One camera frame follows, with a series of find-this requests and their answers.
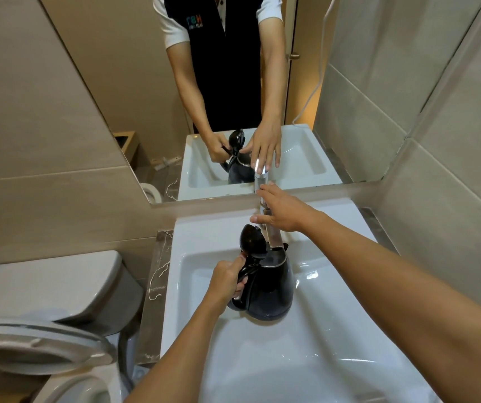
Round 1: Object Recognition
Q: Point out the person's right hand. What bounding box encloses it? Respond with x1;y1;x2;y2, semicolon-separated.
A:
250;183;322;234

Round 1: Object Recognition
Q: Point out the person's left hand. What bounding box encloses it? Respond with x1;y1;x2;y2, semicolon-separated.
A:
202;254;249;316

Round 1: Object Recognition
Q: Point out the chrome sink faucet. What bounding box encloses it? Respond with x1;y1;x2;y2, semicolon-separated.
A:
258;193;287;250

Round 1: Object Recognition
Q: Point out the black electric kettle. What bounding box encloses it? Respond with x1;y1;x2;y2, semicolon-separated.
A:
228;224;295;322

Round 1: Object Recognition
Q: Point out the person's right forearm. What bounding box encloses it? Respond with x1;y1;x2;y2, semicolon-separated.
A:
308;212;481;403

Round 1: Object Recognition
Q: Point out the person's left forearm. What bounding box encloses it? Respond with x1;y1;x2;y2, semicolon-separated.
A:
125;303;221;403

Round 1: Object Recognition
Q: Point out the white ceramic sink basin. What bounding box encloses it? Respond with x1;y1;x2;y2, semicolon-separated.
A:
160;198;443;403

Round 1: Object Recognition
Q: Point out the white toilet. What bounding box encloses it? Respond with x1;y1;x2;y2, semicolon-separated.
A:
0;250;145;403

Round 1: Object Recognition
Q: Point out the white toilet seat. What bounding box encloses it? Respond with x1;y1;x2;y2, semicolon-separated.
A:
0;318;117;376

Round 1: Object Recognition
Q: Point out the wall mirror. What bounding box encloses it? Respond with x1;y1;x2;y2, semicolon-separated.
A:
39;0;481;205

